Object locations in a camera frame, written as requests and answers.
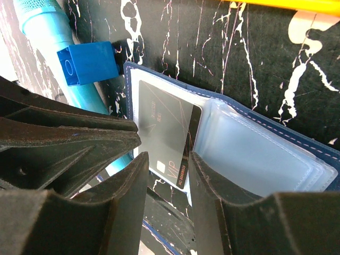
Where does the yellow plastic bin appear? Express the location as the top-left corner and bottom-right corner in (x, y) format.
(235, 0), (339, 18)

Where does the light blue toy microphone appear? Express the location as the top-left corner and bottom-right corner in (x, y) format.
(13, 0), (133, 176)

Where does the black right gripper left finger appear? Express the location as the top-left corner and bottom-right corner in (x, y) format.
(1, 152), (149, 254)

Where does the small blue toy brick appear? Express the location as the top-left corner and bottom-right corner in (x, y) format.
(57, 41), (119, 86)

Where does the black VIP credit card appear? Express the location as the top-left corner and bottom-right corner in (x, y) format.
(136, 81), (202, 189)

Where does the navy blue card holder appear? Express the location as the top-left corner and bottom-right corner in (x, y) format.
(123, 62), (339, 197)

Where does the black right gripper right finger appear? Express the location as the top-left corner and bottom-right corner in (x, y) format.
(189, 152), (339, 254)

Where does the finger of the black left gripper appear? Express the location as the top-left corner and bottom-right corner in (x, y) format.
(1, 77), (138, 132)
(1, 118), (141, 198)

